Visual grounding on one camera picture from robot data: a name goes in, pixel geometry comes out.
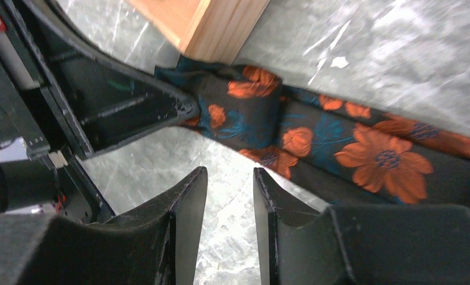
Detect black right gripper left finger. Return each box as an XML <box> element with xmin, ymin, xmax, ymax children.
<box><xmin>0</xmin><ymin>166</ymin><xmax>208</xmax><ymax>284</ymax></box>

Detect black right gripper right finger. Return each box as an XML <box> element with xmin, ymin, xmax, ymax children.
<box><xmin>253</xmin><ymin>168</ymin><xmax>470</xmax><ymax>284</ymax></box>

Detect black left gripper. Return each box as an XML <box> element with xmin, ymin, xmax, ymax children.
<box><xmin>0</xmin><ymin>1</ymin><xmax>200</xmax><ymax>224</ymax></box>

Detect black tie orange flowers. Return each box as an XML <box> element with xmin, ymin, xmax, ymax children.
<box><xmin>154</xmin><ymin>57</ymin><xmax>470</xmax><ymax>207</ymax></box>

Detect wooden compartment tray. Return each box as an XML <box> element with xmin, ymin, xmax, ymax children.
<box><xmin>130</xmin><ymin>0</ymin><xmax>270</xmax><ymax>64</ymax></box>

